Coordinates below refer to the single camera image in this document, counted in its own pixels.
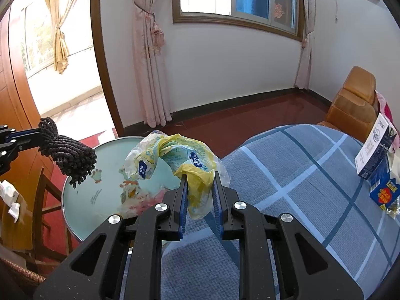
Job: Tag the wooden doorway frame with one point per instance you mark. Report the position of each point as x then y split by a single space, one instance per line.
103 68

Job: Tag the small dark snack packet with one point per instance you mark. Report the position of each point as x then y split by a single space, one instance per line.
394 211

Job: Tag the pink wrapper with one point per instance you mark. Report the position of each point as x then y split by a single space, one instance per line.
150 204

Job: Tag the orange leather armchair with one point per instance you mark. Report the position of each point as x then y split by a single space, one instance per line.
353 106

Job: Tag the pink and white pillow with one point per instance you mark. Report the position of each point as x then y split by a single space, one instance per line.
387 109

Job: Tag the narrow pink curtain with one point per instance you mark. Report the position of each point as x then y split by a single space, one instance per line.
307 37

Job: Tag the tall white and navy carton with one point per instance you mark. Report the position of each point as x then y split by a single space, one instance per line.
372 153

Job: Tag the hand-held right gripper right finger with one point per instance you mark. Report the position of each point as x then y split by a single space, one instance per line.
218 212

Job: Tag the orange wooden door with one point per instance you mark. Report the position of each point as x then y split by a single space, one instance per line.
12 100

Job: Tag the blue carton with white cap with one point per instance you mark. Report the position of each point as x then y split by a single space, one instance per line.
386 193

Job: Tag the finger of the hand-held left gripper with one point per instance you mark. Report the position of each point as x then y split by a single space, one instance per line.
18 148
22 132

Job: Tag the wide pink curtain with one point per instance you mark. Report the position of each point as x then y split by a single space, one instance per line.
150 68

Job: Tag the crumpled white tissue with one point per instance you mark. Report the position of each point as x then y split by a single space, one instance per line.
9 193

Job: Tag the yellow plastic bag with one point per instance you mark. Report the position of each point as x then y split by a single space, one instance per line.
184 150

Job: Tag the dark wooden chair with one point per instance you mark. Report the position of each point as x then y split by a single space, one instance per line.
39 209

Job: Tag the yellow curtain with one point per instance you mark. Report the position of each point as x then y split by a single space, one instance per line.
61 43

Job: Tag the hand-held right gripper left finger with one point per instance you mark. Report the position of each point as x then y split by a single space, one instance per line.
184 212

